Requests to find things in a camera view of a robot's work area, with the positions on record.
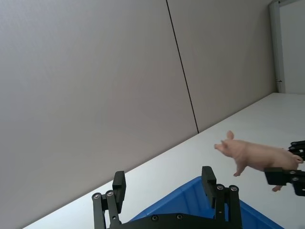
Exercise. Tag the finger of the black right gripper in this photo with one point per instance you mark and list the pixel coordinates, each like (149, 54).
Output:
(281, 177)
(297, 150)

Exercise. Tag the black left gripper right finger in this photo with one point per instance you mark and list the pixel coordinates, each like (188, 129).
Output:
(209, 188)

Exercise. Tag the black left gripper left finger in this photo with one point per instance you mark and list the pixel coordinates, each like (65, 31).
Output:
(117, 190)

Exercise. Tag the pink toy pig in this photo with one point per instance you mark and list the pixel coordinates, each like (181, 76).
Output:
(257, 156)

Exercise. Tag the blue plastic bin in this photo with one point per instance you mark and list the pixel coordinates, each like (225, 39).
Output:
(181, 202)

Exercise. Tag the pale grey door frame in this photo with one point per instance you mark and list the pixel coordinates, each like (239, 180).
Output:
(276, 45)

